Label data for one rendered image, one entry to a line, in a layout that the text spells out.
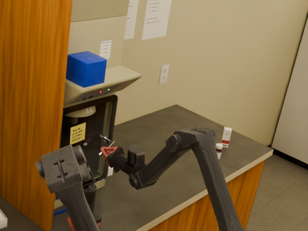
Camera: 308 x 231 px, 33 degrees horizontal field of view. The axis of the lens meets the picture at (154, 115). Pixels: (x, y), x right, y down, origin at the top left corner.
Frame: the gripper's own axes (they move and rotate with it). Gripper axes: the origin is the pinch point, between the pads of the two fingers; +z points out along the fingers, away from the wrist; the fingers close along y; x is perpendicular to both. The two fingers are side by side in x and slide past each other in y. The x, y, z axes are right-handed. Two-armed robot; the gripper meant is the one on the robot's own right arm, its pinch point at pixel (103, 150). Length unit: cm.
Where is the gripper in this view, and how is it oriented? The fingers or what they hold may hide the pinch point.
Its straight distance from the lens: 209.4
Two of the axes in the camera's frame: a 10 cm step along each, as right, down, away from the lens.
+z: -7.3, -4.0, 5.6
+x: -6.6, 6.1, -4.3
